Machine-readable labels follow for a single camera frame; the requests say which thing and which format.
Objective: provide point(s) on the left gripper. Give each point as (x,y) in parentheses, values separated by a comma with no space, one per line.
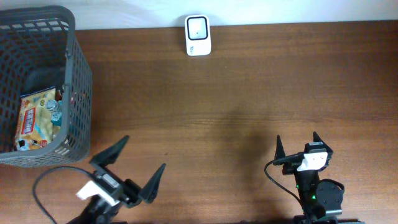
(125,186)

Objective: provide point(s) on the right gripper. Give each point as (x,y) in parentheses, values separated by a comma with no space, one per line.
(290,168)

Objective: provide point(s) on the blue mouthwash bottle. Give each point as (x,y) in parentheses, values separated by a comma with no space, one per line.
(55,108)

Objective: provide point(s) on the yellow wet wipes pack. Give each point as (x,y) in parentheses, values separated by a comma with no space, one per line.
(34,128)

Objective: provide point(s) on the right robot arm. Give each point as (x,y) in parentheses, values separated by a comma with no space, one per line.
(320,199)

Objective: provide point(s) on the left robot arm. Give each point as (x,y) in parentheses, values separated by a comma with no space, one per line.
(98,211)

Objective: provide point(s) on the white barcode scanner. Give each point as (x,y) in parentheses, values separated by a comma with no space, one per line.
(197,35)

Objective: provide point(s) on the dark grey plastic basket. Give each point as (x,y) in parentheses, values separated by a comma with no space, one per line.
(39,49)

